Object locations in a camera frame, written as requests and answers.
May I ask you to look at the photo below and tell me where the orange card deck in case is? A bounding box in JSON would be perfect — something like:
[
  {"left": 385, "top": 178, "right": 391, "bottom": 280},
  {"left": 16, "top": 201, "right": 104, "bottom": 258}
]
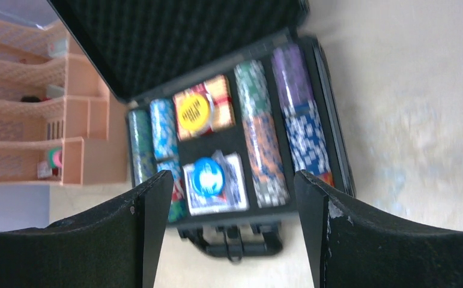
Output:
[{"left": 172, "top": 75, "right": 235, "bottom": 141}]

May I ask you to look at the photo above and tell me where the pink cylindrical bottle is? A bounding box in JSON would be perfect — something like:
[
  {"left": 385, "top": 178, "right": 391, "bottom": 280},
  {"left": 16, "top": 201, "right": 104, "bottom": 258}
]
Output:
[{"left": 48, "top": 148, "right": 62, "bottom": 168}]

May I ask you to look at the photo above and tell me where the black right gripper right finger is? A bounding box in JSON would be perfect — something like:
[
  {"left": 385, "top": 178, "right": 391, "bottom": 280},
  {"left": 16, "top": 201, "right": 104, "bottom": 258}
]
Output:
[{"left": 294, "top": 170, "right": 463, "bottom": 287}]

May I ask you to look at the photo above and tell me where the blue round dealer button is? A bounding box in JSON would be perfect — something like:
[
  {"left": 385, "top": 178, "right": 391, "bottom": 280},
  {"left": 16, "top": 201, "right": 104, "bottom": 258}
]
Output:
[{"left": 192, "top": 157, "right": 225, "bottom": 197}]

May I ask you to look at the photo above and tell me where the yellow big blind button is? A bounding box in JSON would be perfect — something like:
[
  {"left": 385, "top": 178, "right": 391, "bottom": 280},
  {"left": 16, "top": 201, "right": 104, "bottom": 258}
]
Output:
[{"left": 175, "top": 92, "right": 211, "bottom": 133}]

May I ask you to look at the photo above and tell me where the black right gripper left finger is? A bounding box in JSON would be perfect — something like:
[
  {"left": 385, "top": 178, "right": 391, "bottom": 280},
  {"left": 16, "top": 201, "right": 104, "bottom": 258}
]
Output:
[{"left": 0, "top": 171, "right": 174, "bottom": 287}]

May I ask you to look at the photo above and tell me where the orange plastic file organizer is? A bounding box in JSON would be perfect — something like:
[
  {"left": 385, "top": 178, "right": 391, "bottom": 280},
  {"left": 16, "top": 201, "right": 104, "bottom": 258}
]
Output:
[{"left": 0, "top": 20, "right": 128, "bottom": 185}]

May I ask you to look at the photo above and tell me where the light blue item in organizer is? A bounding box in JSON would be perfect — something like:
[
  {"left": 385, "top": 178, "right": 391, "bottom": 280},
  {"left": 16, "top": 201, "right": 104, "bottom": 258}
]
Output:
[{"left": 46, "top": 85, "right": 65, "bottom": 99}]

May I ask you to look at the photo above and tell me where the black poker chip case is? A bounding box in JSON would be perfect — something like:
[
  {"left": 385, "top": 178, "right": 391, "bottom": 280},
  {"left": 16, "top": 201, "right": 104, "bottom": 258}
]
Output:
[{"left": 50, "top": 1, "right": 356, "bottom": 262}]

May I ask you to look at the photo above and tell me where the blue playing card deck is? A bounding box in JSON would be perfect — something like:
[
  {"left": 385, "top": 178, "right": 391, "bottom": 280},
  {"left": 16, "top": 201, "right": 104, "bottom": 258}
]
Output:
[{"left": 183, "top": 153, "right": 249, "bottom": 216}]

